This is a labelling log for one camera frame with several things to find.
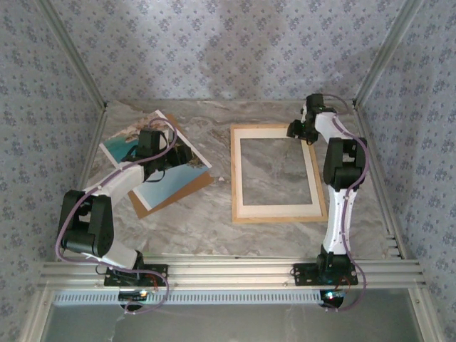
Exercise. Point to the seaside landscape photo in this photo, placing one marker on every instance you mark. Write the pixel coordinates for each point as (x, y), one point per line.
(121, 149)

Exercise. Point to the brown backing board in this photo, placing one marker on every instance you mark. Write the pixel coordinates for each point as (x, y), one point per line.
(185, 193)

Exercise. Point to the white mat board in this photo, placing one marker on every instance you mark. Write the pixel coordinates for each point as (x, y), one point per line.
(278, 210)

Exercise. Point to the light wooden picture frame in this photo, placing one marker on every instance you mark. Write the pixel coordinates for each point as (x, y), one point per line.
(278, 219)

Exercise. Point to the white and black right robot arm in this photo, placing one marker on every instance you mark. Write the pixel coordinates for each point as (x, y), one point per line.
(342, 167)

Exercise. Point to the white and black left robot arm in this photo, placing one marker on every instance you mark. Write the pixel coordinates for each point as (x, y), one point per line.
(89, 228)

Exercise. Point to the small circuit board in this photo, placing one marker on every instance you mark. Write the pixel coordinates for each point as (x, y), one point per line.
(133, 295)
(331, 295)

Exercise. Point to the grey metal panel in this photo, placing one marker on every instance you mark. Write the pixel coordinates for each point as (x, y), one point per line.
(231, 324)

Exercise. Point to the aluminium lower leg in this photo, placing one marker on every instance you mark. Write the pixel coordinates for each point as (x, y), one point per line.
(425, 317)
(35, 317)

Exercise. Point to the white right camera bracket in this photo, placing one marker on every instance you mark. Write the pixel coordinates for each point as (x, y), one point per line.
(305, 113)

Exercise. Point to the white camera bracket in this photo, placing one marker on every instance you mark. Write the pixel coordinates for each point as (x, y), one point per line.
(163, 140)
(305, 113)

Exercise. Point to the white left camera bracket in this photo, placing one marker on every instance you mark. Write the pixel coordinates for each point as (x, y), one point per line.
(163, 140)

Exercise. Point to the aluminium side rail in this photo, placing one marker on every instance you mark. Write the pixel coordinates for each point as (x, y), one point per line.
(377, 178)
(98, 128)

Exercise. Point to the aluminium corner post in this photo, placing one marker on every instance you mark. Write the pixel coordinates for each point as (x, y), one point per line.
(388, 53)
(71, 53)

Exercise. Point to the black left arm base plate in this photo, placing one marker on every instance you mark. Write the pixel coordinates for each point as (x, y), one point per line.
(160, 270)

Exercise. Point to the aluminium mounting rail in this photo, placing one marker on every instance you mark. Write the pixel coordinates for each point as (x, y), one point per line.
(231, 274)

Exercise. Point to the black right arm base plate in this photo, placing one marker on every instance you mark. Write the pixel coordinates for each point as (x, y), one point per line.
(303, 274)

